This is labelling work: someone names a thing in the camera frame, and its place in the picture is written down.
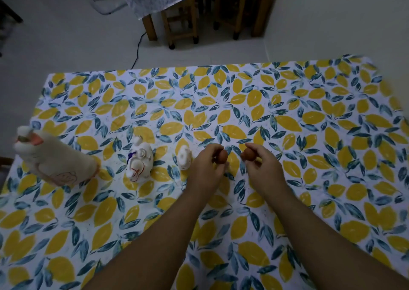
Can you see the person's left hand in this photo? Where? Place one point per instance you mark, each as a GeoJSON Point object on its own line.
{"type": "Point", "coordinates": [204, 171]}

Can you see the person's right hand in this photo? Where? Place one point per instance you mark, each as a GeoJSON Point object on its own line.
{"type": "Point", "coordinates": [266, 175]}

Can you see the person's right thumb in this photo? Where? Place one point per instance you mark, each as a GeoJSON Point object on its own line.
{"type": "Point", "coordinates": [250, 164]}

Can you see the person's left thumb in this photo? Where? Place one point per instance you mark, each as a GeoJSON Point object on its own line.
{"type": "Point", "coordinates": [220, 167]}

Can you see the small brown ball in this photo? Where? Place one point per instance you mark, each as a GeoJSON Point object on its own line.
{"type": "Point", "coordinates": [248, 154]}
{"type": "Point", "coordinates": [221, 156]}

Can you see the person's left forearm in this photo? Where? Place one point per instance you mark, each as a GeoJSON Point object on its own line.
{"type": "Point", "coordinates": [156, 245]}

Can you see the person's right forearm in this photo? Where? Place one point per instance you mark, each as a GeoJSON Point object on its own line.
{"type": "Point", "coordinates": [329, 245]}

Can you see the lemon print tablecloth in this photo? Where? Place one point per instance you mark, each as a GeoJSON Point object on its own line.
{"type": "Point", "coordinates": [204, 178]}

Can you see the small white animal figurine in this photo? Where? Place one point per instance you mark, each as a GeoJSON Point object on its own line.
{"type": "Point", "coordinates": [184, 158]}

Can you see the medium white animal figurine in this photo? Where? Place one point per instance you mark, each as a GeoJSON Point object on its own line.
{"type": "Point", "coordinates": [139, 160]}

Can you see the wooden stool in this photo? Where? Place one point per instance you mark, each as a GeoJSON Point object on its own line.
{"type": "Point", "coordinates": [180, 20]}
{"type": "Point", "coordinates": [233, 7]}

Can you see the large white animal figurine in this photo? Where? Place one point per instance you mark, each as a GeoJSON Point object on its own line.
{"type": "Point", "coordinates": [54, 160]}

